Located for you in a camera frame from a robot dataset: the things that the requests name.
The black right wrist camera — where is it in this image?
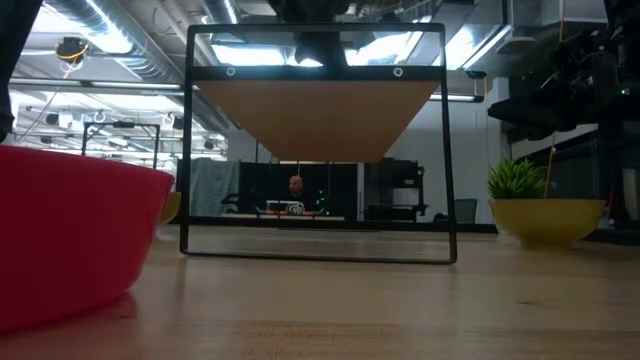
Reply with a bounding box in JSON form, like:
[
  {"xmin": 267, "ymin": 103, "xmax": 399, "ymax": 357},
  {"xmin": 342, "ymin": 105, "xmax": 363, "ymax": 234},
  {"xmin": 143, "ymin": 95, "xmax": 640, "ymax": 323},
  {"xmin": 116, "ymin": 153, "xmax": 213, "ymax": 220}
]
[{"xmin": 548, "ymin": 42, "xmax": 586, "ymax": 76}]

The grey office chair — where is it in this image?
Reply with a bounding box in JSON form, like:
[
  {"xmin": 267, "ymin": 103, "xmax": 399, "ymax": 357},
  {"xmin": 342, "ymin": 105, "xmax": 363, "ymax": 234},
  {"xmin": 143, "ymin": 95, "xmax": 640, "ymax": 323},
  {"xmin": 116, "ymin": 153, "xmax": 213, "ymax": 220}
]
[{"xmin": 433, "ymin": 198, "xmax": 479, "ymax": 225}]

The black ceiling device, yellow cable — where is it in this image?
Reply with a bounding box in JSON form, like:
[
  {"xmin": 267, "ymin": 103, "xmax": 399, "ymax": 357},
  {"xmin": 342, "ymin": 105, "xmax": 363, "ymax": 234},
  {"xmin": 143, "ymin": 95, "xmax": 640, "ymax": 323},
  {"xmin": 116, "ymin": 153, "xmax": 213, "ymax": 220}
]
[{"xmin": 54, "ymin": 36, "xmax": 92, "ymax": 67}]

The white laptop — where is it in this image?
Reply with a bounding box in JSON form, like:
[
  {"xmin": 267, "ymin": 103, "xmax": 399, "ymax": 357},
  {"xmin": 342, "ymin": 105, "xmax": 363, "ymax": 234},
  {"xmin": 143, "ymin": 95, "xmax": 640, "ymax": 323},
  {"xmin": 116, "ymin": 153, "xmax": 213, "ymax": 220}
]
[{"xmin": 265, "ymin": 199, "xmax": 306, "ymax": 217}]

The wooden shelf with black frame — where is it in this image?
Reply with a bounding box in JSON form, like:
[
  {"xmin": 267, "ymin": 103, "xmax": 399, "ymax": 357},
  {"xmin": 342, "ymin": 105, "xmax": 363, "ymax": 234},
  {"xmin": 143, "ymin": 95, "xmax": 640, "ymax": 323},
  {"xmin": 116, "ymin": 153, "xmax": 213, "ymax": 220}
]
[{"xmin": 178, "ymin": 22, "xmax": 459, "ymax": 265}]

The silver ceiling duct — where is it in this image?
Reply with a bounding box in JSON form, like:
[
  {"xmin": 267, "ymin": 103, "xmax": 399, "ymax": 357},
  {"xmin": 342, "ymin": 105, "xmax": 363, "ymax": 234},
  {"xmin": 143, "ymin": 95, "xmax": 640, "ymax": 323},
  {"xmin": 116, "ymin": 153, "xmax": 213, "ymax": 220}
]
[{"xmin": 42, "ymin": 0, "xmax": 189, "ymax": 85}]

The black robot with green lights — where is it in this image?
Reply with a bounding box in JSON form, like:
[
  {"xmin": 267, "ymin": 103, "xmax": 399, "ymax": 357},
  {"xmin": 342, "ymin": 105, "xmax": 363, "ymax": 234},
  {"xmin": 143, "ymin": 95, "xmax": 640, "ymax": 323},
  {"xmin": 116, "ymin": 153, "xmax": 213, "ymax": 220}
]
[{"xmin": 313, "ymin": 188, "xmax": 335, "ymax": 217}]

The black partition panel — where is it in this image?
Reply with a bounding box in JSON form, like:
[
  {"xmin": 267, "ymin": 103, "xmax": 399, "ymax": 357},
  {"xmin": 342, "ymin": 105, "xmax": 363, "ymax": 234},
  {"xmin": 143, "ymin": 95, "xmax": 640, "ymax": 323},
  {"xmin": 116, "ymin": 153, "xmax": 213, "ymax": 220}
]
[{"xmin": 238, "ymin": 160, "xmax": 359, "ymax": 221}]

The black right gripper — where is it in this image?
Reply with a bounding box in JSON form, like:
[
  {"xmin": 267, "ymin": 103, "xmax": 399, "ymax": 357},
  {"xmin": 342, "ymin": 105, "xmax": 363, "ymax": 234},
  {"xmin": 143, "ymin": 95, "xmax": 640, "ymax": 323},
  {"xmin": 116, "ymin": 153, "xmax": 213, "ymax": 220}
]
[{"xmin": 488, "ymin": 29, "xmax": 626, "ymax": 142}]

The long black background table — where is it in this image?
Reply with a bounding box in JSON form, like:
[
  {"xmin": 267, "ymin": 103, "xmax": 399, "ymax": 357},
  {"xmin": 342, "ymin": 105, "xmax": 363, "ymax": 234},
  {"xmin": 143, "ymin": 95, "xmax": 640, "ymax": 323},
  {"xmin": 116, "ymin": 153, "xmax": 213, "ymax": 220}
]
[{"xmin": 169, "ymin": 214, "xmax": 499, "ymax": 234}]

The green plant in white pot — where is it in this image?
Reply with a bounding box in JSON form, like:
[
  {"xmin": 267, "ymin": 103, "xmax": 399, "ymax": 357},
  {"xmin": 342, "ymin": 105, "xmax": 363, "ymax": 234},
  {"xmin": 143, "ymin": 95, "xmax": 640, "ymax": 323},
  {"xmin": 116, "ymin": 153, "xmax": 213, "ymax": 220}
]
[{"xmin": 487, "ymin": 153, "xmax": 549, "ymax": 201}]

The short ceiling light fixture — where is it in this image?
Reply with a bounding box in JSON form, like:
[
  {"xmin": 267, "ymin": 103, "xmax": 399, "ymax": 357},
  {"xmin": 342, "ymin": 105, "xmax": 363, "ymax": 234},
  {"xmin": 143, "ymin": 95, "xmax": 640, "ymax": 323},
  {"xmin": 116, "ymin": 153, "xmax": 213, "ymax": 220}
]
[{"xmin": 428, "ymin": 92, "xmax": 485, "ymax": 104}]

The grey hanging cloth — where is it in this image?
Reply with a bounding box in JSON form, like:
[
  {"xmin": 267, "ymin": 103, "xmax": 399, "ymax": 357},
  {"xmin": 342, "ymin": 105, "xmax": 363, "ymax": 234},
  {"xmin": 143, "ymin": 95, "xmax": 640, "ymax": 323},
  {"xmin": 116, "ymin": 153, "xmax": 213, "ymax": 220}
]
[{"xmin": 189, "ymin": 157, "xmax": 241, "ymax": 217}]

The yellow hanging cable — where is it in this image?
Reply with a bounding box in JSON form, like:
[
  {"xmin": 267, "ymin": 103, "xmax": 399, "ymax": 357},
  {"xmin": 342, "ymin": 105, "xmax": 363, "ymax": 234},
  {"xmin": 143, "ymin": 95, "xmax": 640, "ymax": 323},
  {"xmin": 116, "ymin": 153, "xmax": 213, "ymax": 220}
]
[{"xmin": 544, "ymin": 130, "xmax": 559, "ymax": 199}]

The person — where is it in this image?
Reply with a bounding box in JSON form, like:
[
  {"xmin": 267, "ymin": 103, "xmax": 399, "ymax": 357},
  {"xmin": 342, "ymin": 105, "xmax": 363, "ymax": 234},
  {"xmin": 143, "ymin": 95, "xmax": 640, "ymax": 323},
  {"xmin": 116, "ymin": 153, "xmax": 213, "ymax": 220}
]
[{"xmin": 286, "ymin": 174, "xmax": 307, "ymax": 211}]

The red plastic bowl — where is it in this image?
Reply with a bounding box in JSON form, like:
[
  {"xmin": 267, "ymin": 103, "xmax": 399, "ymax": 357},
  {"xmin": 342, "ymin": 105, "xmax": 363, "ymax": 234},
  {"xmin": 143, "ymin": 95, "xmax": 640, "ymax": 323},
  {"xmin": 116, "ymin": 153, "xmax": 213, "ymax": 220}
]
[{"xmin": 0, "ymin": 143, "xmax": 175, "ymax": 334}]

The black metal frame stand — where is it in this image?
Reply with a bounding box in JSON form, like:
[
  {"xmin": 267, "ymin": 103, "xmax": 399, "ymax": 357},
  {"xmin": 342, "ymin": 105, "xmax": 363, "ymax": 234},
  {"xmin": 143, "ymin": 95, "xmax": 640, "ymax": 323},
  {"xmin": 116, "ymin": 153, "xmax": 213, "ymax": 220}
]
[{"xmin": 81, "ymin": 121, "xmax": 161, "ymax": 171}]

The black equipment cabinet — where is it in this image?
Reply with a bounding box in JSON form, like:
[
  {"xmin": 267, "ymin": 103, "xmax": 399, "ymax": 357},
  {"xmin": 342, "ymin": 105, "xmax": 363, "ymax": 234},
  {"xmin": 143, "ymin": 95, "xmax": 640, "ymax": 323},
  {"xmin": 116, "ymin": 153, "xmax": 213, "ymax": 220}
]
[{"xmin": 363, "ymin": 157, "xmax": 430, "ymax": 223}]

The yellow bowl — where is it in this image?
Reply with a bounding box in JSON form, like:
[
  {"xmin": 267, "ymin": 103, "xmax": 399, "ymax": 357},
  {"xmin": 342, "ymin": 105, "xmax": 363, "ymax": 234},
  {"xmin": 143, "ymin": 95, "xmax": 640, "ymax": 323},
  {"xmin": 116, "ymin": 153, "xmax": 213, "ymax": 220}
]
[
  {"xmin": 488, "ymin": 198, "xmax": 608, "ymax": 250},
  {"xmin": 159, "ymin": 191, "xmax": 182, "ymax": 225}
]

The long ceiling light fixture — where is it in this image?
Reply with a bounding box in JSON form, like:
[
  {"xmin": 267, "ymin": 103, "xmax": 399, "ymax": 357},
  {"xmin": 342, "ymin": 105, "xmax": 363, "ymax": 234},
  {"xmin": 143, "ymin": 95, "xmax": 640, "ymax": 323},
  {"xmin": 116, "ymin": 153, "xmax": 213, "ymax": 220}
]
[{"xmin": 8, "ymin": 78, "xmax": 187, "ymax": 94}]

